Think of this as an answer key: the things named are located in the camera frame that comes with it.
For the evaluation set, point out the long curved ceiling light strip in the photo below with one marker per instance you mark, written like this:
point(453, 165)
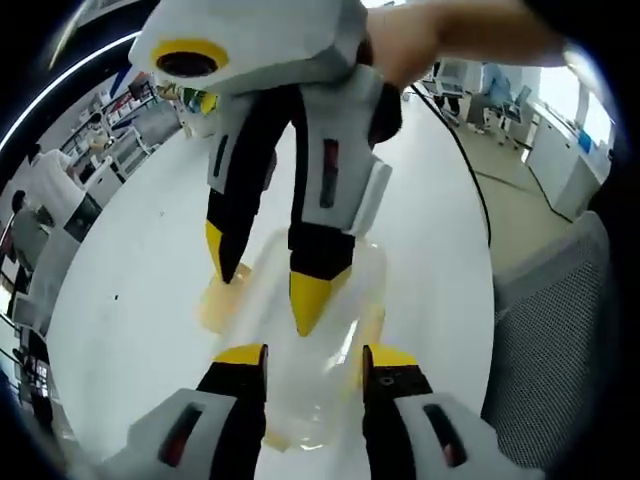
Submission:
point(85, 61)

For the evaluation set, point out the clear plastic bag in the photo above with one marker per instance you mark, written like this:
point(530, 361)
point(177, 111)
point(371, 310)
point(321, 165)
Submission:
point(310, 400)

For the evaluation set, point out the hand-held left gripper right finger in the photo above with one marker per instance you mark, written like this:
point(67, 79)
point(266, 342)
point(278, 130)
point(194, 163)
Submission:
point(415, 440)

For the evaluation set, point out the white storage shelf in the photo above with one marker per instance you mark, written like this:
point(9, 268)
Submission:
point(125, 107)

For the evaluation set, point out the white cabinet row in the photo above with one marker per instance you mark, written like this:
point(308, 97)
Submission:
point(560, 150)

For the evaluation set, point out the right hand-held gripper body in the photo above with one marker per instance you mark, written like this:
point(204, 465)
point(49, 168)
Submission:
point(270, 35)

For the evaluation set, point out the grey mesh office chair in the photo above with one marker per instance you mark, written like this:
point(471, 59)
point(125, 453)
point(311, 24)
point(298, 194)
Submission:
point(550, 350)

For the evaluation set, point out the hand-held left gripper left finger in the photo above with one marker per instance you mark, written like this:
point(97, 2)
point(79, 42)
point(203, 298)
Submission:
point(200, 435)

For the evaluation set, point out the person's right hand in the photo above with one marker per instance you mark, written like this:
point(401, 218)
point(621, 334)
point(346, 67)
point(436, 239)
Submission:
point(420, 40)

